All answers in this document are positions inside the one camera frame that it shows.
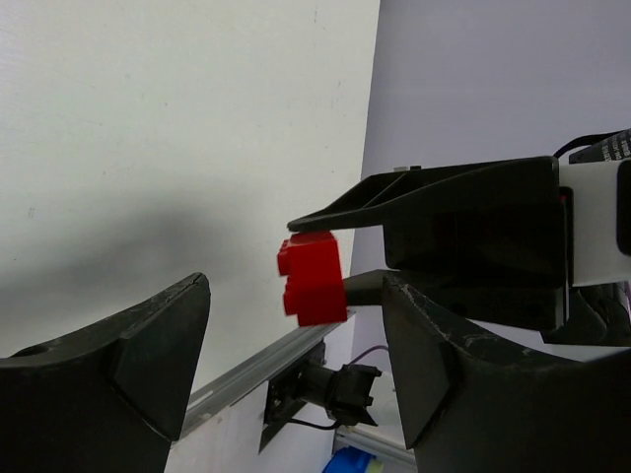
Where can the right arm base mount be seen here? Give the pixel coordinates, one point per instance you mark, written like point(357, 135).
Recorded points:
point(343, 394)

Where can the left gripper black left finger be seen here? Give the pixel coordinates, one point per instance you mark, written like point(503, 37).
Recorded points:
point(110, 397)

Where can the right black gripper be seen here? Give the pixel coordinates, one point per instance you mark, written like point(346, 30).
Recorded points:
point(510, 264)

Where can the aluminium table edge rail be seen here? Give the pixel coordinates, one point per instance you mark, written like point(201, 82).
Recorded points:
point(238, 382)

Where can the red rectangular lego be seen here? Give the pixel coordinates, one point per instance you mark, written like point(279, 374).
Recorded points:
point(314, 290)

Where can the blue object under table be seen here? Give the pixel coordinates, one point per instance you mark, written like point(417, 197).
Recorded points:
point(350, 459)

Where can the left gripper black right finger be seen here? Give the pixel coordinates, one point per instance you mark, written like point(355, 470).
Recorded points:
point(472, 401)

